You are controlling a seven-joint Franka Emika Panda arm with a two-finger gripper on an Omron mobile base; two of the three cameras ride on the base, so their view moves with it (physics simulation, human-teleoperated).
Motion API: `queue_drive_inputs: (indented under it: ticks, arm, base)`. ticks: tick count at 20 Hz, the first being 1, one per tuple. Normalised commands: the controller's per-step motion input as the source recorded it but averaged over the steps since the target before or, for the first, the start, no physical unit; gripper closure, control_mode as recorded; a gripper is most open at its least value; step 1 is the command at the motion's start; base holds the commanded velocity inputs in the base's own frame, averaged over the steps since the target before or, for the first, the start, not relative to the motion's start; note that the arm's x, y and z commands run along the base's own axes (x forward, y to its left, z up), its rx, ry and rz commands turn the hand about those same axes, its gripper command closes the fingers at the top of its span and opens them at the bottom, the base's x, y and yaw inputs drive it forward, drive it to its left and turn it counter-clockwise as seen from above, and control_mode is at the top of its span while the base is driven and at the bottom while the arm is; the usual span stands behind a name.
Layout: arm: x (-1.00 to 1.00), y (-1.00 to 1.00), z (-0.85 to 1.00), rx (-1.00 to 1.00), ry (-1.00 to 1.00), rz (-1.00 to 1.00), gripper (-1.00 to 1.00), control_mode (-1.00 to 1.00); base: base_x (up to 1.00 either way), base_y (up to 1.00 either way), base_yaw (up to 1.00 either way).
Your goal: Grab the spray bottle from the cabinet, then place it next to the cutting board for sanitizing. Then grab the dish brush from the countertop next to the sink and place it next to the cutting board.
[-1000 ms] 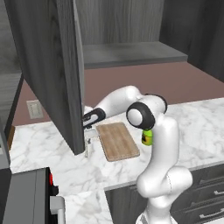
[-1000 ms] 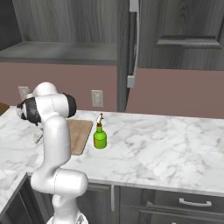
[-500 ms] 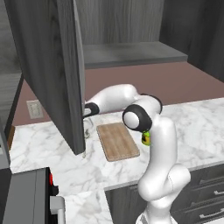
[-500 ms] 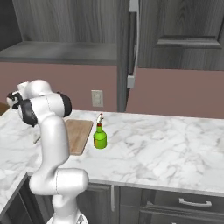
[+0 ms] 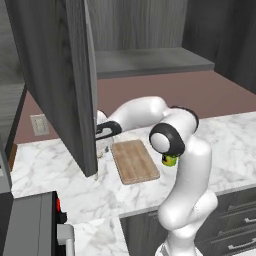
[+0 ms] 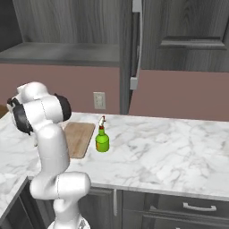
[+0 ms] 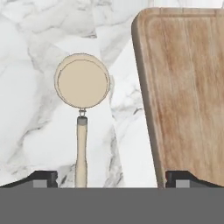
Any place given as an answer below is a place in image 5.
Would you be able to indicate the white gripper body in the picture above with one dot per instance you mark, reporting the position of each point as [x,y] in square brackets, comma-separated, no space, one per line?
[102,144]

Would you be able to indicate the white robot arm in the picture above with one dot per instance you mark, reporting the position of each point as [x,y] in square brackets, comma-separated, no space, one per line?
[186,173]

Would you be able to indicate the wooden cutting board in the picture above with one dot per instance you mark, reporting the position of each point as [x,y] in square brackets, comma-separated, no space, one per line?
[134,161]

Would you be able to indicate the dark grey base cabinet door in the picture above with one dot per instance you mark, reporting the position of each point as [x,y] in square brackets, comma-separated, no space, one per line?
[141,233]

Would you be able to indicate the grey tall cabinet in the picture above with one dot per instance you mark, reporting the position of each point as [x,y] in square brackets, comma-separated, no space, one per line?
[9,66]

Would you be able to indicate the green and yellow object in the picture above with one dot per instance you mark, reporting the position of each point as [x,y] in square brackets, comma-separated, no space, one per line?
[168,161]

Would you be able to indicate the red stove knob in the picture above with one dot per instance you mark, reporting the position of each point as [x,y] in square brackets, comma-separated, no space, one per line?
[58,204]

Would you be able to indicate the grey stove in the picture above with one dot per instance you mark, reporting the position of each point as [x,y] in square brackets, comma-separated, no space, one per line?
[28,226]

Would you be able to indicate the white wall outlet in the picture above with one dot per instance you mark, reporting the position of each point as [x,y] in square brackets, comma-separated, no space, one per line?
[39,125]

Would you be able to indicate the dark grey wall cabinet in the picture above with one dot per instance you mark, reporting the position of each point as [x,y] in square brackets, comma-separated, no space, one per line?
[150,61]

